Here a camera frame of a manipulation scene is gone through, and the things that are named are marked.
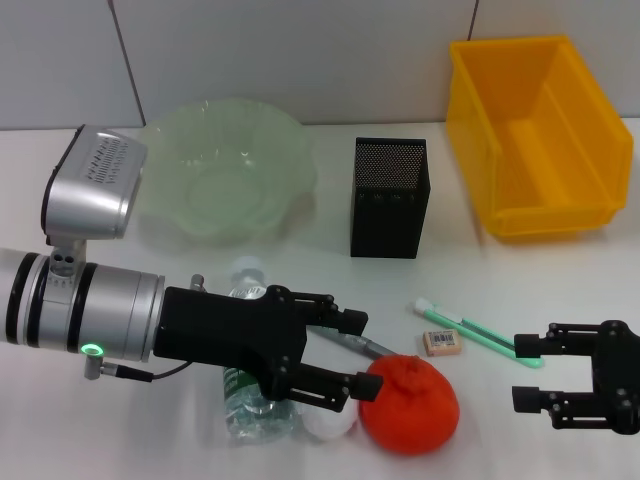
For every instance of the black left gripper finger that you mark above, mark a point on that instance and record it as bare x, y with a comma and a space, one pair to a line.
367, 387

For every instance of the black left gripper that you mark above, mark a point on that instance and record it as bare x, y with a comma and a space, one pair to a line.
215, 330

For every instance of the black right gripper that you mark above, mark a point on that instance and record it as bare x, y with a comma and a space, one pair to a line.
617, 370

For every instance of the red-orange toy orange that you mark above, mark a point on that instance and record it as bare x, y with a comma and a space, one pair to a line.
410, 415

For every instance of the white paper ball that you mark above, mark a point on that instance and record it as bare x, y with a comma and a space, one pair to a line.
327, 425

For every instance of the green toothbrush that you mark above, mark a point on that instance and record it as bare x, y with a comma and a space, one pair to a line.
450, 316

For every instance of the clear green-label water bottle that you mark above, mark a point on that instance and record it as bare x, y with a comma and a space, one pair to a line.
250, 420

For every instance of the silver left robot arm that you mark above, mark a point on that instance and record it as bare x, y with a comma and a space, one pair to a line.
115, 310

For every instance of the grey marker pen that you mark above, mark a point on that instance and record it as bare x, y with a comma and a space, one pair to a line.
360, 344

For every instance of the beige eraser with barcode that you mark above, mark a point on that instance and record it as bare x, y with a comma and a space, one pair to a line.
442, 344

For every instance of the black mesh pen holder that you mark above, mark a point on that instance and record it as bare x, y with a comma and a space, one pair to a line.
387, 220

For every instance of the pale green glass fruit plate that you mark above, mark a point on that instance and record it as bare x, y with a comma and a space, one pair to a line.
225, 175

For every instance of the left gripper silver pin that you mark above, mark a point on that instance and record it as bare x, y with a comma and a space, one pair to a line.
199, 282

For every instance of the yellow plastic storage bin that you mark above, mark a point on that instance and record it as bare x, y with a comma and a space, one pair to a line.
550, 200

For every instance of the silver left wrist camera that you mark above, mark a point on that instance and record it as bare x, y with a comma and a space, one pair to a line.
90, 200

